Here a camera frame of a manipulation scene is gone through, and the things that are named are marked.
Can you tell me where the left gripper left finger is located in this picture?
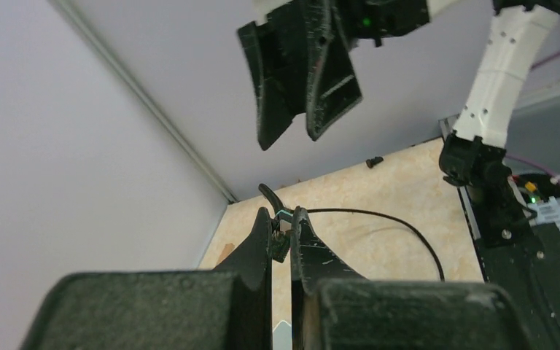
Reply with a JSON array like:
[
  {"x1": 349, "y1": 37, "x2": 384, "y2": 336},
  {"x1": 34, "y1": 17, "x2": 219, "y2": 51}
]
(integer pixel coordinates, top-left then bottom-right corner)
[{"x1": 21, "y1": 208, "x2": 272, "y2": 349}]

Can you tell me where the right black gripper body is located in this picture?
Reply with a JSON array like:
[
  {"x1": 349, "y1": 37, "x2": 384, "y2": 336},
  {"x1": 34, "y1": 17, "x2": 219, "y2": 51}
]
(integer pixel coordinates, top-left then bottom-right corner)
[{"x1": 260, "y1": 0, "x2": 432, "y2": 50}]

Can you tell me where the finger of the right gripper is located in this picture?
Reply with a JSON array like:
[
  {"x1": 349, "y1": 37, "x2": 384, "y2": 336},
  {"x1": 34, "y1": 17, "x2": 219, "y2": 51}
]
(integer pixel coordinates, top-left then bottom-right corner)
[
  {"x1": 237, "y1": 9, "x2": 305, "y2": 150},
  {"x1": 304, "y1": 1, "x2": 362, "y2": 141}
]

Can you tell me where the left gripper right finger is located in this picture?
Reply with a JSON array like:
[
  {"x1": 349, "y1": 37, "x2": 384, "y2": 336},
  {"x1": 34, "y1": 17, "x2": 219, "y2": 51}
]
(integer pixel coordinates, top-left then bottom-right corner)
[{"x1": 290, "y1": 207, "x2": 532, "y2": 349}]

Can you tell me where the black cable with plug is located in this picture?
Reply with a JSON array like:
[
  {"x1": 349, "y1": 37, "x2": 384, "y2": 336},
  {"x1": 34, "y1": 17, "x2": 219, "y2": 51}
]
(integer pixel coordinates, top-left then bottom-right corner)
[{"x1": 258, "y1": 183, "x2": 446, "y2": 282}]

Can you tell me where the grey card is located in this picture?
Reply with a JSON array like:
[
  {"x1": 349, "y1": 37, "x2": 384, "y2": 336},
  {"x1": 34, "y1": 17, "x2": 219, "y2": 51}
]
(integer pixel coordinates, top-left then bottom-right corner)
[{"x1": 272, "y1": 320, "x2": 292, "y2": 350}]

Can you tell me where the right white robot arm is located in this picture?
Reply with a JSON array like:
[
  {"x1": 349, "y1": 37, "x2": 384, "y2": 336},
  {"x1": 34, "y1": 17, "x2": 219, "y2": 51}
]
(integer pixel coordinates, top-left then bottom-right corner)
[{"x1": 237, "y1": 1, "x2": 560, "y2": 246}]

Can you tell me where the long wooden block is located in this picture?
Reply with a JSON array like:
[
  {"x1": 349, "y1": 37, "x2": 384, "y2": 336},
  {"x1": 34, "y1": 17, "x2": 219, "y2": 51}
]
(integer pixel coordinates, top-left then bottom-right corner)
[{"x1": 216, "y1": 243, "x2": 236, "y2": 265}]

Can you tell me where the small black clip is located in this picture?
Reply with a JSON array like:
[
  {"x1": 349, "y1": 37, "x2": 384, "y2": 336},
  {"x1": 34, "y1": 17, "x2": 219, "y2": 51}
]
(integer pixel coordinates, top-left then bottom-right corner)
[{"x1": 365, "y1": 156, "x2": 384, "y2": 169}]

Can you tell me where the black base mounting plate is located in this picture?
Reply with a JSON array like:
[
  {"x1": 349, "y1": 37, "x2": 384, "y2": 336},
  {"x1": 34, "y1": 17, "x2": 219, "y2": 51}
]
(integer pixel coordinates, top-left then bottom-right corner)
[{"x1": 459, "y1": 181, "x2": 560, "y2": 349}]

